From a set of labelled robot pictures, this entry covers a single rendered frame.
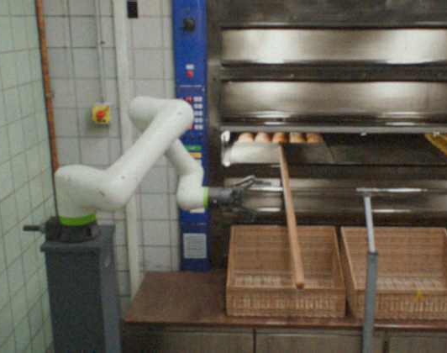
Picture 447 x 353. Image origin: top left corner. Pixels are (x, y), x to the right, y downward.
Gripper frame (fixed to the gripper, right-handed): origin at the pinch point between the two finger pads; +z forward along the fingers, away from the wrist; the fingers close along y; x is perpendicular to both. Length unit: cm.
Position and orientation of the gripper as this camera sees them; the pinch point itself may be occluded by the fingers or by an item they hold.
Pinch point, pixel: (269, 198)
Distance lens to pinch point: 239.8
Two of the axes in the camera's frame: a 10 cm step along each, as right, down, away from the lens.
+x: -0.3, 2.6, -9.7
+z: 10.0, 0.1, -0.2
